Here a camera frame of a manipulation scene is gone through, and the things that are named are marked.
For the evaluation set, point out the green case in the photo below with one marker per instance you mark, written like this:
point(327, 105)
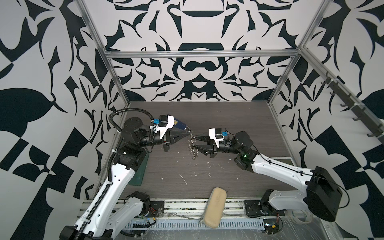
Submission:
point(137, 180)

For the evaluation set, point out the white digital scale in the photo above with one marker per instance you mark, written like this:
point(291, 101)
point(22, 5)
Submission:
point(286, 160)

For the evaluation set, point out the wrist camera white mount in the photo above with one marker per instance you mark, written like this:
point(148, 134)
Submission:
point(217, 135)
point(162, 124)

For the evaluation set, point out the blue notebook with yellow label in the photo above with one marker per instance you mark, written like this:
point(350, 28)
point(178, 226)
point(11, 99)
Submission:
point(179, 124)

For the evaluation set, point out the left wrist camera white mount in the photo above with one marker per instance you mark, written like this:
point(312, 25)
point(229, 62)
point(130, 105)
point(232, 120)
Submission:
point(162, 124)

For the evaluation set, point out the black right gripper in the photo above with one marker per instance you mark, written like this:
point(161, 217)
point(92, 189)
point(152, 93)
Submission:
point(204, 149)

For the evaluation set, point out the beige oblong pouch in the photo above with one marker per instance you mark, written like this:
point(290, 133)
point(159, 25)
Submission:
point(215, 208)

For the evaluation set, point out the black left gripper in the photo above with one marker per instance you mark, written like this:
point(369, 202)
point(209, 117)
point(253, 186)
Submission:
point(168, 137)

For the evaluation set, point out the perforated white cable tray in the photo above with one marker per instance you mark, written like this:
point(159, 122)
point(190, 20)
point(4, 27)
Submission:
point(184, 224)

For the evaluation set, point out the black wall hook rail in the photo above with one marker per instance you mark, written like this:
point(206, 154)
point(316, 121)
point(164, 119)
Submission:
point(352, 103)

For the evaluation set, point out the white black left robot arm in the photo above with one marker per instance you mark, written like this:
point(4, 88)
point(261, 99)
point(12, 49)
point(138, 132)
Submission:
point(139, 131)

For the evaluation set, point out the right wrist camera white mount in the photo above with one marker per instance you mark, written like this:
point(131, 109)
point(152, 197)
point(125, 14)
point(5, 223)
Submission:
point(217, 135)

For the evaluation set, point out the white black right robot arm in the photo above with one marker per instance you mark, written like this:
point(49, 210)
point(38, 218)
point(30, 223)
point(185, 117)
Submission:
point(314, 191)

